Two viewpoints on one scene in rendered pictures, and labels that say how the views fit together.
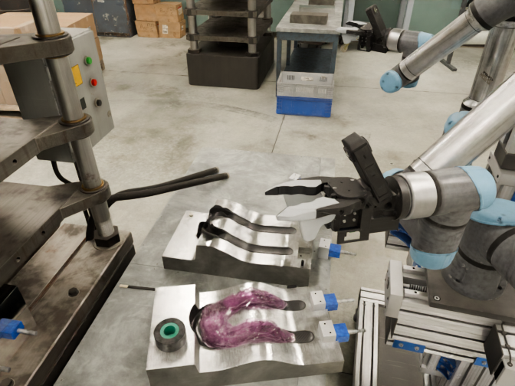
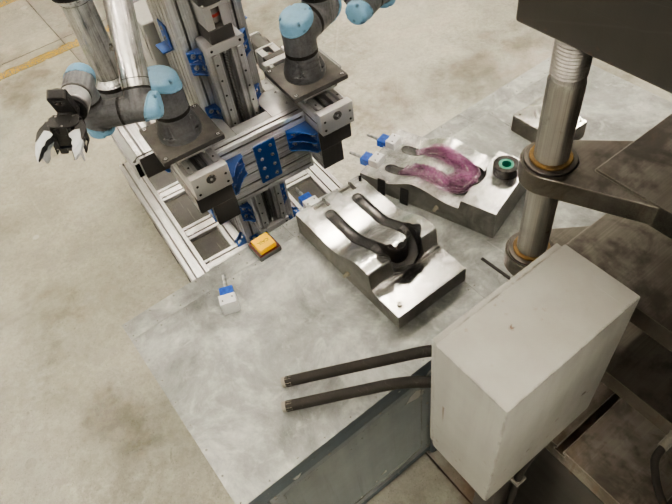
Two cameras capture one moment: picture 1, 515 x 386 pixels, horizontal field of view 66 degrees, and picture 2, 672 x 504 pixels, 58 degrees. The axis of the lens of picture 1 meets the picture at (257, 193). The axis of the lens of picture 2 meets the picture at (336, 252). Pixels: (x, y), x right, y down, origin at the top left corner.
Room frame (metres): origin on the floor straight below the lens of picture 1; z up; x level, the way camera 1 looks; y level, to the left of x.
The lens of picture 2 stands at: (1.94, 0.89, 2.30)
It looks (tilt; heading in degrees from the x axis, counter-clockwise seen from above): 50 degrees down; 230
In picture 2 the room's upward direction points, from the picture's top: 10 degrees counter-clockwise
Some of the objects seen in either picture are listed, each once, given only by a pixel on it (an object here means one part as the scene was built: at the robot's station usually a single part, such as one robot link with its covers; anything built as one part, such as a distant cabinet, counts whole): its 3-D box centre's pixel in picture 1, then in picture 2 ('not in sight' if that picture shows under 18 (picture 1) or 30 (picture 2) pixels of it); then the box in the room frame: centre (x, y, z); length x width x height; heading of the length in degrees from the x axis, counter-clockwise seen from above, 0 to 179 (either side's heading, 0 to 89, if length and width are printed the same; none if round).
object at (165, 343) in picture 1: (170, 334); (505, 167); (0.63, 0.22, 0.93); 0.08 x 0.08 x 0.04
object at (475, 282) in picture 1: (477, 263); (303, 60); (0.72, -0.56, 1.09); 0.15 x 0.15 x 0.10
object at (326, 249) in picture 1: (337, 250); (305, 198); (1.05, -0.29, 0.83); 0.13 x 0.05 x 0.05; 74
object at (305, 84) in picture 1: (306, 84); not in sight; (4.28, -0.53, 0.28); 0.61 x 0.41 x 0.15; 79
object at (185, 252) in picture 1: (241, 238); (376, 241); (1.07, 0.06, 0.87); 0.50 x 0.26 x 0.14; 80
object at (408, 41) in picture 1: (416, 44); (78, 85); (1.48, -0.57, 1.43); 0.11 x 0.08 x 0.09; 50
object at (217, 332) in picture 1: (245, 315); (441, 165); (0.71, 0.03, 0.90); 0.26 x 0.18 x 0.08; 97
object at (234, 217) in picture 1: (244, 230); (375, 226); (1.06, 0.04, 0.92); 0.35 x 0.16 x 0.09; 80
